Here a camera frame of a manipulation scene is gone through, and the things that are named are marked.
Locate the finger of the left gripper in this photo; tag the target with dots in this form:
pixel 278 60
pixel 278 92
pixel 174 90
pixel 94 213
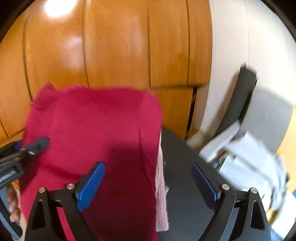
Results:
pixel 36 148

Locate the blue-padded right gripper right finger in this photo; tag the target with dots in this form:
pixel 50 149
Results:
pixel 251 222

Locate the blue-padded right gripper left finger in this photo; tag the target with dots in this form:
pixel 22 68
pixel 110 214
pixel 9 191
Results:
pixel 44 221

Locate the red fleece garment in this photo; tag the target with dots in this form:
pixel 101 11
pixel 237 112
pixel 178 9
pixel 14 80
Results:
pixel 119 127

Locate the person's left hand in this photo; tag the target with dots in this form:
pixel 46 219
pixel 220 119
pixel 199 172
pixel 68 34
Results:
pixel 13 200

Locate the light grey garment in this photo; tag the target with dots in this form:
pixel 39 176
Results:
pixel 245 162

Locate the pink knitted garment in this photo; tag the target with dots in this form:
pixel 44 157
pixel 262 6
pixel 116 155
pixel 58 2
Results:
pixel 162 223

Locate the blue yellow grey panel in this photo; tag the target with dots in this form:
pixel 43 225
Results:
pixel 257 110

